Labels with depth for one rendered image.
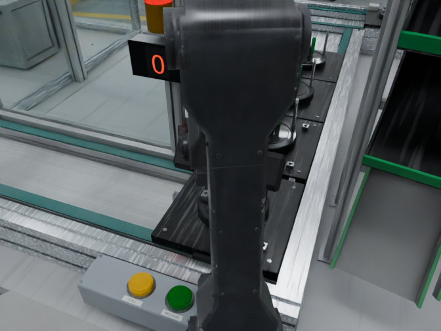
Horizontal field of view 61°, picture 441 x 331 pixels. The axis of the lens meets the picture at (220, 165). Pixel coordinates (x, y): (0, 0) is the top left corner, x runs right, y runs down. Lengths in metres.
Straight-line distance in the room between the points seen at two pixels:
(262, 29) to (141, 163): 0.74
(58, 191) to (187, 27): 0.77
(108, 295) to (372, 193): 0.46
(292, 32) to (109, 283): 0.55
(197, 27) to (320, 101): 0.94
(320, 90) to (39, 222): 0.83
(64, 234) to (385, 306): 0.61
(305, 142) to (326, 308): 0.39
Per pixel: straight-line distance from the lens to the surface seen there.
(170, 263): 0.69
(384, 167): 0.53
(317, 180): 0.86
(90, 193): 0.91
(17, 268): 0.90
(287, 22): 0.22
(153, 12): 0.72
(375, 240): 0.66
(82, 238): 0.76
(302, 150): 0.92
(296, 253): 0.70
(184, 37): 0.21
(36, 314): 0.82
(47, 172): 1.01
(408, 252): 0.66
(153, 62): 0.76
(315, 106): 1.10
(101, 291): 0.68
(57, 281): 0.84
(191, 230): 0.71
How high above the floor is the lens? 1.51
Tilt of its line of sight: 39 degrees down
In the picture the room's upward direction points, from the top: straight up
